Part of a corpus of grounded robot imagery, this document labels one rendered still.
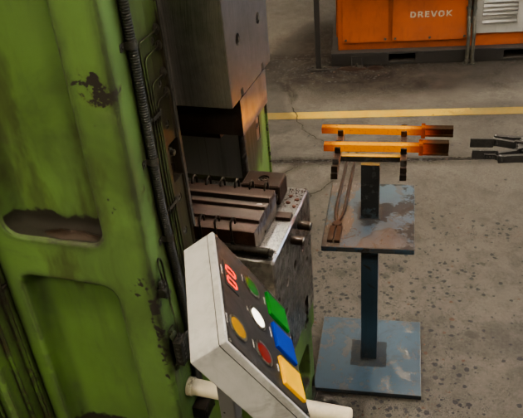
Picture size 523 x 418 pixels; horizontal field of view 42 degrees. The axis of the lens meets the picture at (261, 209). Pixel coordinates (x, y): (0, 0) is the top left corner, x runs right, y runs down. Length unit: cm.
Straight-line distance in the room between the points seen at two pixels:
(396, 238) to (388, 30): 329
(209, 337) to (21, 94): 69
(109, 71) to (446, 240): 239
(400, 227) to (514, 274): 108
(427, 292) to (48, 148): 200
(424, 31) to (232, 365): 442
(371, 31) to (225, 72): 389
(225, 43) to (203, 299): 57
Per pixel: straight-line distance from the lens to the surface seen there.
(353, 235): 230
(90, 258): 167
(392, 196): 250
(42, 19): 149
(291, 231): 198
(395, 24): 541
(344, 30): 541
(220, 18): 153
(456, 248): 343
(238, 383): 129
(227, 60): 156
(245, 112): 169
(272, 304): 153
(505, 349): 295
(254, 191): 199
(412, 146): 225
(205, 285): 136
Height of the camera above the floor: 204
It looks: 33 degrees down
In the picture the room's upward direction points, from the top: 6 degrees counter-clockwise
